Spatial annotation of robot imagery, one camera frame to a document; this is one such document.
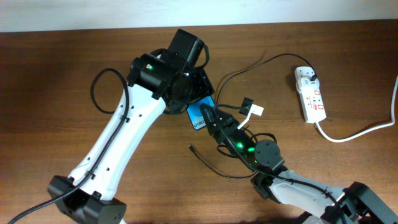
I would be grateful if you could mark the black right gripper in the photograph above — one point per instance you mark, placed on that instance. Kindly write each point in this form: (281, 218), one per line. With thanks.
(224, 127)

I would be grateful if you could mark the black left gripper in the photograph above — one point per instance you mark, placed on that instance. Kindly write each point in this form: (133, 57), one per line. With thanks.
(203, 88)

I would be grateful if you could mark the blue Galaxy smartphone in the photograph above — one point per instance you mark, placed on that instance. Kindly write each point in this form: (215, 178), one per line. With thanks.
(194, 113)

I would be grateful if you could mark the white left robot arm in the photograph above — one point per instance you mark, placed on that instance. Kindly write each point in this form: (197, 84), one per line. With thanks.
(157, 84)

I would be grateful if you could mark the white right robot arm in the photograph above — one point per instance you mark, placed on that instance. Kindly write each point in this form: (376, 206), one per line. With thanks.
(273, 180)

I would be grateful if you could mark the white charger plug adapter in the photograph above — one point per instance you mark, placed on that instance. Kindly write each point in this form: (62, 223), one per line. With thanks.
(305, 84)

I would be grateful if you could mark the white power strip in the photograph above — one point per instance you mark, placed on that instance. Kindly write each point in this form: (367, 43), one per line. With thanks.
(311, 101)

